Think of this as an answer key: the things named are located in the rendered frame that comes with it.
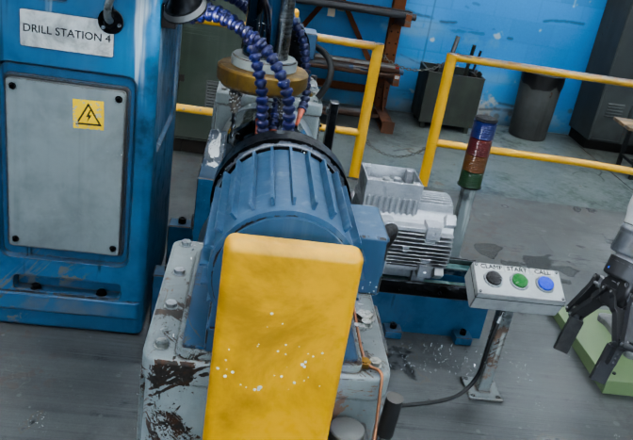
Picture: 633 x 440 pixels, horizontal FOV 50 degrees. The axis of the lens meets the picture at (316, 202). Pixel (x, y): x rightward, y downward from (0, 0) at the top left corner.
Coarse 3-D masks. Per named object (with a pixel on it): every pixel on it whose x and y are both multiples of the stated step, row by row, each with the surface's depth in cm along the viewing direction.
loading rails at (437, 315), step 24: (456, 264) 163; (384, 288) 149; (408, 288) 149; (432, 288) 150; (456, 288) 150; (384, 312) 152; (408, 312) 152; (432, 312) 152; (456, 312) 153; (480, 312) 153; (456, 336) 152
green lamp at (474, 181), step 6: (462, 168) 180; (462, 174) 179; (468, 174) 177; (474, 174) 177; (480, 174) 177; (462, 180) 179; (468, 180) 178; (474, 180) 178; (480, 180) 178; (468, 186) 178; (474, 186) 178; (480, 186) 180
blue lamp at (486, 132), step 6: (474, 120) 175; (474, 126) 174; (480, 126) 172; (486, 126) 172; (492, 126) 172; (474, 132) 174; (480, 132) 173; (486, 132) 172; (492, 132) 173; (480, 138) 173; (486, 138) 173; (492, 138) 174
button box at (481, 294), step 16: (480, 272) 126; (512, 272) 128; (528, 272) 128; (544, 272) 129; (480, 288) 124; (496, 288) 125; (512, 288) 125; (528, 288) 126; (560, 288) 127; (480, 304) 126; (496, 304) 126; (512, 304) 126; (528, 304) 126; (544, 304) 126; (560, 304) 126
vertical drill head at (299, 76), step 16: (256, 0) 127; (272, 0) 126; (288, 0) 127; (256, 16) 128; (272, 16) 127; (288, 16) 129; (272, 32) 128; (288, 32) 131; (272, 48) 130; (288, 48) 133; (224, 64) 132; (240, 64) 130; (288, 64) 131; (224, 80) 130; (240, 80) 128; (272, 80) 128; (304, 80) 133; (240, 96) 133; (272, 96) 130
